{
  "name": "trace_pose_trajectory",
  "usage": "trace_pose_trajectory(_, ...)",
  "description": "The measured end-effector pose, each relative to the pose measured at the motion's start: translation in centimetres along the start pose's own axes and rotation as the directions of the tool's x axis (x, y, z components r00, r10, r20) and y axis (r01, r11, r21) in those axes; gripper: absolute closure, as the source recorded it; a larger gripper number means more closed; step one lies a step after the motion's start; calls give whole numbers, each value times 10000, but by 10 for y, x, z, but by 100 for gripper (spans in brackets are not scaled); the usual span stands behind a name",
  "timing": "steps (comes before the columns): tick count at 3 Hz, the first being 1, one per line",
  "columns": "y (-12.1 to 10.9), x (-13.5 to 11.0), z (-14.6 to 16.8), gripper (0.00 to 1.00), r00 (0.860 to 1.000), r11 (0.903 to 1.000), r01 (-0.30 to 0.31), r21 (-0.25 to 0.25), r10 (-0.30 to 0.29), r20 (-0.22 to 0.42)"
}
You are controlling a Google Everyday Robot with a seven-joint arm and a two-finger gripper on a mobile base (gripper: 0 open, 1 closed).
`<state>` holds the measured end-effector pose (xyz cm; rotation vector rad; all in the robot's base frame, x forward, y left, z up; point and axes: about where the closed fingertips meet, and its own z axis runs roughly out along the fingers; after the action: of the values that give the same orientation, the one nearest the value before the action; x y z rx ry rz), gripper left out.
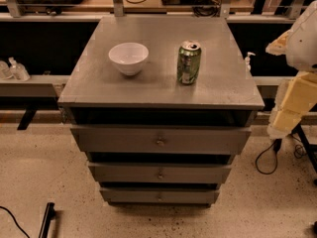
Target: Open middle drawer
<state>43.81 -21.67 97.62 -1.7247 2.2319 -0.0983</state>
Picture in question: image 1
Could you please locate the grey top drawer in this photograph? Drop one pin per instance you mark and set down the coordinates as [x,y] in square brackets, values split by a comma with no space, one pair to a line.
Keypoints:
[168,140]

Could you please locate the clear container at edge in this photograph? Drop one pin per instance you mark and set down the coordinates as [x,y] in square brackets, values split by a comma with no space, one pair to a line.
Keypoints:
[5,72]

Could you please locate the black bar on floor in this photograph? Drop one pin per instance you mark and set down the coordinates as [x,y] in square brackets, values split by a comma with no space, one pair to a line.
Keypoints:
[47,219]

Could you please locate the white ceramic bowl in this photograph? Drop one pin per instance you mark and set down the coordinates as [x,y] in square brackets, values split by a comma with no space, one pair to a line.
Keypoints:
[129,58]

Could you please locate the black bracket leg left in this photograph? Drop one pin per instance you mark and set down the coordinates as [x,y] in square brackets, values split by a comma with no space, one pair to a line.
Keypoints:
[27,119]

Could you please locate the grey drawer cabinet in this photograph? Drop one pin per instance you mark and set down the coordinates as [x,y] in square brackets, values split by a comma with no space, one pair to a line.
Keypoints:
[223,95]

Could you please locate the green soda can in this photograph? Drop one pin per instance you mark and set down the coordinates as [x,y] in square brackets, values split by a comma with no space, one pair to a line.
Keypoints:
[188,62]

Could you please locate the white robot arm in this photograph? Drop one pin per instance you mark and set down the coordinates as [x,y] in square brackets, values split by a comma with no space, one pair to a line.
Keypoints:
[302,49]

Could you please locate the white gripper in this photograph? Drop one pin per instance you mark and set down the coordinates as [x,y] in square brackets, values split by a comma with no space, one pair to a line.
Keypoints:
[303,45]

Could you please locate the white pump bottle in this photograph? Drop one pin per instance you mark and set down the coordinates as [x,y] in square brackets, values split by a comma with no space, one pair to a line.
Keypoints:
[248,60]

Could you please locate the black coiled cable shelf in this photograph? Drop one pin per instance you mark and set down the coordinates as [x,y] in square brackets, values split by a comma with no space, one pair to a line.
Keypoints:
[206,8]

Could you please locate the clear bottle on ledge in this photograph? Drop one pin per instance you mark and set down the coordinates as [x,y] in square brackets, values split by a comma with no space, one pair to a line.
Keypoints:
[18,70]

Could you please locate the black stand leg right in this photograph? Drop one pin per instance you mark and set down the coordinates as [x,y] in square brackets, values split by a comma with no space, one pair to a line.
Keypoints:
[311,149]

